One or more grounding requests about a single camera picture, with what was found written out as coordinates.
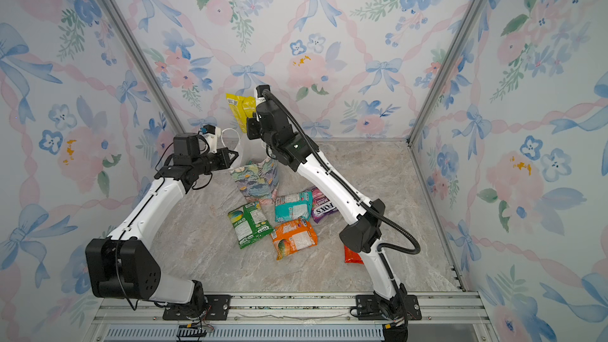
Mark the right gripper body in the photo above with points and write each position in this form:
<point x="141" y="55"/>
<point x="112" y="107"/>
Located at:
<point x="255" y="131"/>

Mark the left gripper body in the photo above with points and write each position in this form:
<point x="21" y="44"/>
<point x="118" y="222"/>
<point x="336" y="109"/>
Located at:
<point x="211" y="162"/>

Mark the yellow snack packet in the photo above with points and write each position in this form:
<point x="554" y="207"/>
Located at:
<point x="242" y="109"/>

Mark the floral paper gift bag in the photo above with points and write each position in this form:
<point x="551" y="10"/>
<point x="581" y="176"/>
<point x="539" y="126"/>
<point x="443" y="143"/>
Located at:
<point x="254" y="172"/>

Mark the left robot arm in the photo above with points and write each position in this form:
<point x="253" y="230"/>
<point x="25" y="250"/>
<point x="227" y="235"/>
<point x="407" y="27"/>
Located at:
<point x="121" y="265"/>

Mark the purple Fox's candy bag upper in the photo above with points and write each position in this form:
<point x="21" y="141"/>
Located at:
<point x="322" y="206"/>

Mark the green snack packet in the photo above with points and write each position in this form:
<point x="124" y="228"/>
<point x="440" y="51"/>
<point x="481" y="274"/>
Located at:
<point x="250" y="224"/>

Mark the teal snack packet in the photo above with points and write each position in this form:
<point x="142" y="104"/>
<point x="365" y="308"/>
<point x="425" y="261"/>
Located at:
<point x="293" y="206"/>

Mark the orange snack packet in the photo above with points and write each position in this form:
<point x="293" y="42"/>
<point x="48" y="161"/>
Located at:
<point x="293" y="236"/>

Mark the red snack packet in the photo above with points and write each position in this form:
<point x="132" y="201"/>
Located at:
<point x="352" y="257"/>

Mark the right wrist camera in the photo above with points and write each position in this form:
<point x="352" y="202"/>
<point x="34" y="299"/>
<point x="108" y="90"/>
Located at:
<point x="261" y="95"/>

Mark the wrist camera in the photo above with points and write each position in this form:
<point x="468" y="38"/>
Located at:
<point x="261" y="95"/>
<point x="211" y="136"/>

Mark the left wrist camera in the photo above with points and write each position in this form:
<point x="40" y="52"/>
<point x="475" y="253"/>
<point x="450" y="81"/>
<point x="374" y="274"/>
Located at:
<point x="211" y="136"/>

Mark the left corner aluminium post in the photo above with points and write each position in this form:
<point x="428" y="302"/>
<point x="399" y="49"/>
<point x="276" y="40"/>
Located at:
<point x="137" y="56"/>

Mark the corner aluminium post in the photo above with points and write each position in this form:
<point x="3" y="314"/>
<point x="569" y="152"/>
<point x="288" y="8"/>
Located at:
<point x="137" y="56"/>
<point x="452" y="54"/>

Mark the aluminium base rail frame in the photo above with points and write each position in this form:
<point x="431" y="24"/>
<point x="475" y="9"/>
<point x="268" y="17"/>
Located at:
<point x="298" y="316"/>

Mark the right corner aluminium post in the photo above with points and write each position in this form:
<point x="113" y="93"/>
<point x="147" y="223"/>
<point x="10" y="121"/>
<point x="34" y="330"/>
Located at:
<point x="452" y="54"/>

